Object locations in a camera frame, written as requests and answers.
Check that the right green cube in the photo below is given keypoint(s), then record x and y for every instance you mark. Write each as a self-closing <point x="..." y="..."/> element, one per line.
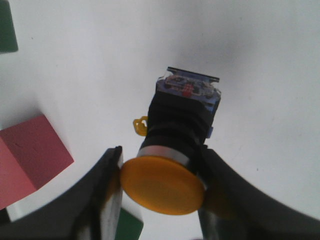
<point x="129" y="227"/>

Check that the pink cube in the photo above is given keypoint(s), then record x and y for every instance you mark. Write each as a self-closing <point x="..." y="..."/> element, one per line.
<point x="31" y="155"/>

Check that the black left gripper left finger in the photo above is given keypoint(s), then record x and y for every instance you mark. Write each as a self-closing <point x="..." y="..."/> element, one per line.
<point x="89" y="210"/>

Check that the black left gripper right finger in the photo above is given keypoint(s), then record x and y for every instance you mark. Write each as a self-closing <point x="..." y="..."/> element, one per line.
<point x="234" y="209"/>

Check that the left green cube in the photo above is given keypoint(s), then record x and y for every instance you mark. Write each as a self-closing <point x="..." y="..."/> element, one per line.
<point x="8" y="40"/>

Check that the green cube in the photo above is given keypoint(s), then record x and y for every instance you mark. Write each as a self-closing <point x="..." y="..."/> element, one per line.
<point x="8" y="40"/>
<point x="129" y="227"/>

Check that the yellow push button switch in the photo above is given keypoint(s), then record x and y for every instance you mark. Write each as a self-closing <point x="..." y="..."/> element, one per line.
<point x="164" y="175"/>

